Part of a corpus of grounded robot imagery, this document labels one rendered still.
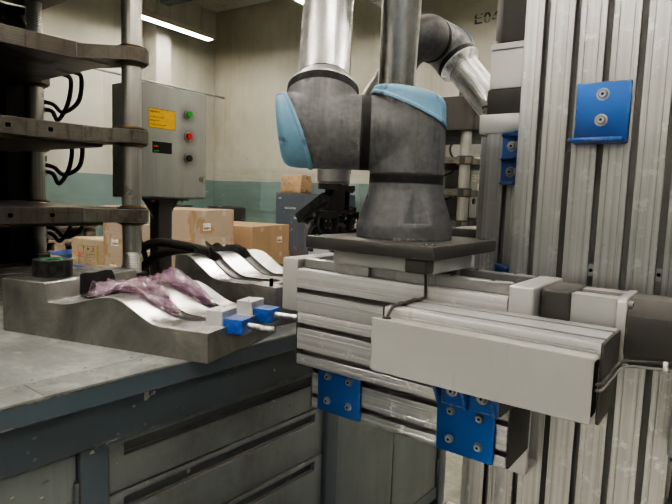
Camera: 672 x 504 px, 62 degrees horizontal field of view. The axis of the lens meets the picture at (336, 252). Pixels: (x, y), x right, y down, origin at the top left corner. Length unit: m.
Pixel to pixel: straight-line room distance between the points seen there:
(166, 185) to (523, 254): 1.46
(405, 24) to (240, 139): 9.16
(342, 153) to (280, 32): 9.15
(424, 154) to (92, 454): 0.72
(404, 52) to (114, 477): 0.93
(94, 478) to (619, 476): 0.83
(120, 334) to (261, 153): 8.83
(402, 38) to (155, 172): 1.21
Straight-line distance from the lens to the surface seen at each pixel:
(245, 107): 10.21
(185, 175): 2.16
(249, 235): 5.95
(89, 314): 1.17
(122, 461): 1.11
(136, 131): 1.88
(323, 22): 0.96
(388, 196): 0.84
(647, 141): 0.91
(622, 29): 0.95
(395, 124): 0.84
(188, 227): 5.21
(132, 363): 1.04
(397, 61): 1.13
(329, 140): 0.84
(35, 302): 1.27
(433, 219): 0.84
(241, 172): 10.15
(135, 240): 1.90
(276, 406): 1.33
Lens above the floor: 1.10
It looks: 6 degrees down
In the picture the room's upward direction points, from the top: 2 degrees clockwise
